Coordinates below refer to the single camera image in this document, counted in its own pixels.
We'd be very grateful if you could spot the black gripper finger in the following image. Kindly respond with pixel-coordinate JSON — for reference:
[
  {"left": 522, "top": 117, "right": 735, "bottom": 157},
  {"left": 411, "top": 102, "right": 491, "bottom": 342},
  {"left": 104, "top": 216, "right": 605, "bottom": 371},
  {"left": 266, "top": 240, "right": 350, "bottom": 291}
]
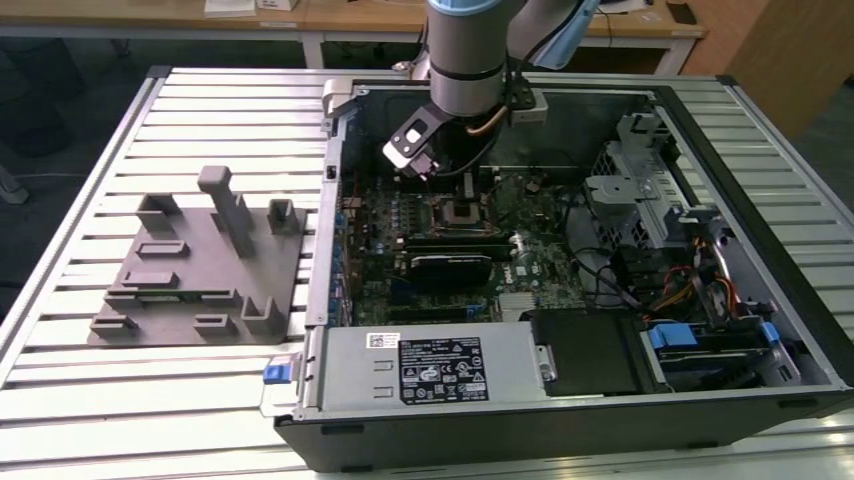
[{"left": 452, "top": 172, "right": 483, "bottom": 208}]

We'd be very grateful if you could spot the silver CPU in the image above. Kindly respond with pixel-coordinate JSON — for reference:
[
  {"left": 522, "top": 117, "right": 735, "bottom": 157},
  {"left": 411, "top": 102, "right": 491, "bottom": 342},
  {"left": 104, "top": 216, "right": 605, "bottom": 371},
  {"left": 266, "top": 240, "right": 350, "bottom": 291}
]
[{"left": 444, "top": 200, "right": 487, "bottom": 227}]

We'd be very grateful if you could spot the metal socket cover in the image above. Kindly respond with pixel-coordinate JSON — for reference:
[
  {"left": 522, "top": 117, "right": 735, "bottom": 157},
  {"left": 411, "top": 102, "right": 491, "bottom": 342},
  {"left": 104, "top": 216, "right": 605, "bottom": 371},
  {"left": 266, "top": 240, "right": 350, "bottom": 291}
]
[{"left": 434, "top": 197, "right": 508, "bottom": 240}]

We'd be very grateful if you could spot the black graphics card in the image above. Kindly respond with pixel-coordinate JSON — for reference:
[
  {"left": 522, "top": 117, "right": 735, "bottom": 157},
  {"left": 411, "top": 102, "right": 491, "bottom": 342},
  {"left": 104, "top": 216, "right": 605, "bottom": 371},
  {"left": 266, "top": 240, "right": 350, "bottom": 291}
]
[{"left": 406, "top": 251, "right": 499, "bottom": 294}]

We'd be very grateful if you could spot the green motherboard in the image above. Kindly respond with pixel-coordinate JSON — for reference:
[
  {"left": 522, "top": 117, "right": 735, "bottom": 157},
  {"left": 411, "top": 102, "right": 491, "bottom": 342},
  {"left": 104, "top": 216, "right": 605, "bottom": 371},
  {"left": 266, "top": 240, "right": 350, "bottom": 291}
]
[{"left": 339, "top": 167, "right": 613, "bottom": 326}]

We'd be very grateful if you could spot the silver drive cage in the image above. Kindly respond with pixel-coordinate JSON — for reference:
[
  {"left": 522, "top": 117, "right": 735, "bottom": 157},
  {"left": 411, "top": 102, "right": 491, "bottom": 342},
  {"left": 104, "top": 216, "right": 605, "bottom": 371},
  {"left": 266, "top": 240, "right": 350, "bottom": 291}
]
[{"left": 566, "top": 112, "right": 699, "bottom": 251}]

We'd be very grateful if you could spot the silver heatsink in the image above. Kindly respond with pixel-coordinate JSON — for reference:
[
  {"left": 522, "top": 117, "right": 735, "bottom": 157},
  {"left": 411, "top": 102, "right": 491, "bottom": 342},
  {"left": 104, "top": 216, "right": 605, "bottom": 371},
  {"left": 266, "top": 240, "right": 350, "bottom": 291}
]
[{"left": 500, "top": 292, "right": 539, "bottom": 321}]

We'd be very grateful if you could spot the black plastic shroud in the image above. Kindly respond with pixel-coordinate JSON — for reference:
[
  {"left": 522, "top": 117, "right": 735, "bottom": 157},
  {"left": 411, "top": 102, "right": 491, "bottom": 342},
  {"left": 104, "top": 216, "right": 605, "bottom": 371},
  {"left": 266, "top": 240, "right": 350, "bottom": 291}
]
[{"left": 519, "top": 308, "right": 655, "bottom": 400}]

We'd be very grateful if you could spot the silver power supply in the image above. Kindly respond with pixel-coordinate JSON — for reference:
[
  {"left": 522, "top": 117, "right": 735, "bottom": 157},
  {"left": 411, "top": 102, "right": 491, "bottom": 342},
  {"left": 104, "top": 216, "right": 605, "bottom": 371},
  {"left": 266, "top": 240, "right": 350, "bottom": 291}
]
[{"left": 316, "top": 322, "right": 558, "bottom": 415}]

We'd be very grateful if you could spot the hard disk in blue carrier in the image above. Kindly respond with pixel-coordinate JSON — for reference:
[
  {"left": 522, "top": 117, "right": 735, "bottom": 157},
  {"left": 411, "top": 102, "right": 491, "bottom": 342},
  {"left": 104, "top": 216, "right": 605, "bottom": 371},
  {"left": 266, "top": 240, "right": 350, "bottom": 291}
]
[{"left": 645, "top": 322, "right": 773, "bottom": 394}]

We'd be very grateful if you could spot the grey parts rack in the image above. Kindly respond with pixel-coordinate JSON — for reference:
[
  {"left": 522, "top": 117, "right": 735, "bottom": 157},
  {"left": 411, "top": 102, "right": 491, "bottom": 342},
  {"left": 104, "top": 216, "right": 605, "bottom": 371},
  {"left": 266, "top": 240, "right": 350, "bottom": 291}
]
[{"left": 85, "top": 164, "right": 314, "bottom": 347}]

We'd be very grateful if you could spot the wooden cabinet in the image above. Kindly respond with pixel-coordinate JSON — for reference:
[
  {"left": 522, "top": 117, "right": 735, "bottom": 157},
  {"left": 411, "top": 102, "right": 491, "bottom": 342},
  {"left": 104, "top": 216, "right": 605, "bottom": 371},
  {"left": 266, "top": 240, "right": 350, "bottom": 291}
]
[{"left": 679, "top": 0, "right": 854, "bottom": 137}]

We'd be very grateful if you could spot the green RAM stick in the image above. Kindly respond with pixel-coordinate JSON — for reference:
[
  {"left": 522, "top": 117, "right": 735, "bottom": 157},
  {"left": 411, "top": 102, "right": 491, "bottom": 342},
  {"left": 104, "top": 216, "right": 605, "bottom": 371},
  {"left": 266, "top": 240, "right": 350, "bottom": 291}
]
[{"left": 132, "top": 292, "right": 206, "bottom": 304}]

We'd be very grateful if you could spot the black PC case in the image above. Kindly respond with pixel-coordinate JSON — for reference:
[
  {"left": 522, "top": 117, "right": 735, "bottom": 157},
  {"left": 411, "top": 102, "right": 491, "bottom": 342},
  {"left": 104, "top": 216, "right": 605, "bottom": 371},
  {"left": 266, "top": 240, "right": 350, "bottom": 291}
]
[{"left": 256, "top": 74, "right": 854, "bottom": 474}]

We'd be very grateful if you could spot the blue plastic clip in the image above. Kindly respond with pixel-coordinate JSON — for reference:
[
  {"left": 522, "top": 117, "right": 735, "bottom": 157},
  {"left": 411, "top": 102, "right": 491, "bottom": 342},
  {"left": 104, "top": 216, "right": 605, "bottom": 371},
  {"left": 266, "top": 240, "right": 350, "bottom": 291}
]
[{"left": 759, "top": 321, "right": 782, "bottom": 360}]

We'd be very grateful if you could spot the wooden desk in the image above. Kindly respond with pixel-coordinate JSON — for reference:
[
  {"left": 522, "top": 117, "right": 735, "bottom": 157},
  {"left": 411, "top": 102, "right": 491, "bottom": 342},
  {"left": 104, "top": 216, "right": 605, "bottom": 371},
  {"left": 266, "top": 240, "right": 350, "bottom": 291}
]
[{"left": 0, "top": 0, "right": 710, "bottom": 76}]

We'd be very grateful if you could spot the silver disk bay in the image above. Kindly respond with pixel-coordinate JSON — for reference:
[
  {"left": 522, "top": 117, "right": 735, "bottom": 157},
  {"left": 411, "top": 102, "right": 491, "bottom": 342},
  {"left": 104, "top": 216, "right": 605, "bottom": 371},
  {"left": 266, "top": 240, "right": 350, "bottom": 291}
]
[{"left": 637, "top": 299, "right": 809, "bottom": 397}]

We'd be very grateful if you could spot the black office chair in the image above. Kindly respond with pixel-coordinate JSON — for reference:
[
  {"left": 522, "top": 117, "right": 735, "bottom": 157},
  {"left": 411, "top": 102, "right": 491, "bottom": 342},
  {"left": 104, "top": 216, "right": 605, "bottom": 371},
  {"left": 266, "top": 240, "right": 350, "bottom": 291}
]
[{"left": 0, "top": 34, "right": 88, "bottom": 161}]

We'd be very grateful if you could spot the grey metal foot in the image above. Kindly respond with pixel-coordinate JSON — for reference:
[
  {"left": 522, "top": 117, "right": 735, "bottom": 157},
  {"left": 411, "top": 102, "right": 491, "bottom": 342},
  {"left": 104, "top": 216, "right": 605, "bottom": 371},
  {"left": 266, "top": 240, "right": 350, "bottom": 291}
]
[{"left": 0, "top": 163, "right": 29, "bottom": 205}]

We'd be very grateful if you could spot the cable with brass plug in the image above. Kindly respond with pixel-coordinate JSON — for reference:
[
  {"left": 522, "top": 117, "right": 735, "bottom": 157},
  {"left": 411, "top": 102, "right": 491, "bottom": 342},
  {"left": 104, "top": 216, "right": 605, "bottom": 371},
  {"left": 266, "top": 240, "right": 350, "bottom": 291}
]
[{"left": 464, "top": 106, "right": 506, "bottom": 138}]

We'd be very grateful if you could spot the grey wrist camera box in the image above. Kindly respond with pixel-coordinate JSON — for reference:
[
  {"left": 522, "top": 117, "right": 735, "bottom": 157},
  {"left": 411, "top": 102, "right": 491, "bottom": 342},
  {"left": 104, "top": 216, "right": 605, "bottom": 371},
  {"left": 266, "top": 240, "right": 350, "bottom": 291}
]
[{"left": 511, "top": 91, "right": 551, "bottom": 124}]

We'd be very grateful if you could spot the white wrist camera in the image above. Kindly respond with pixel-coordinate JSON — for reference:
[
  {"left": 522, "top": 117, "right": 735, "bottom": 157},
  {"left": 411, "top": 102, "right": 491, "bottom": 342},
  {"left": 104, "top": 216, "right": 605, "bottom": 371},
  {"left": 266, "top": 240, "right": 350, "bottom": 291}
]
[{"left": 382, "top": 103, "right": 447, "bottom": 180}]

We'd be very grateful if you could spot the black cable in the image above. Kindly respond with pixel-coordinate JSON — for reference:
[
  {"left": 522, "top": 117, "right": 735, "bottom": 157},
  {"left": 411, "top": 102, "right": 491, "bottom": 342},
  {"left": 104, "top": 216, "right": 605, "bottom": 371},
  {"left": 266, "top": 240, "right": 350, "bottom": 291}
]
[{"left": 498, "top": 49, "right": 535, "bottom": 121}]

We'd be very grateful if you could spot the black wire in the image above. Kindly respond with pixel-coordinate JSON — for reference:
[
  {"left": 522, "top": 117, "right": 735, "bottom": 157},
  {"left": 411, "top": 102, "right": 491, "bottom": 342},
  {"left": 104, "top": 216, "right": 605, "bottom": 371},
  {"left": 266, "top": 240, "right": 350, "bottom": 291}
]
[{"left": 566, "top": 189, "right": 643, "bottom": 311}]

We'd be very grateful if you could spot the red wire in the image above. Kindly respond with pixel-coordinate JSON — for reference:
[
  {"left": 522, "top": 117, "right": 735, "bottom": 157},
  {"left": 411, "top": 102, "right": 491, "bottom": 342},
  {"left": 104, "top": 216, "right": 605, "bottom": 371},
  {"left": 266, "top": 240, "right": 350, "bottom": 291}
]
[{"left": 665, "top": 266, "right": 698, "bottom": 301}]

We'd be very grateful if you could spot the yellow wire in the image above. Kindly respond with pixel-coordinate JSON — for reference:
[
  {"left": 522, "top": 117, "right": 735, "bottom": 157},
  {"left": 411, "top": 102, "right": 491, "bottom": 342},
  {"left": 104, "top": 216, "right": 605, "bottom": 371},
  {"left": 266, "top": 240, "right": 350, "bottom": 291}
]
[{"left": 714, "top": 277, "right": 738, "bottom": 315}]

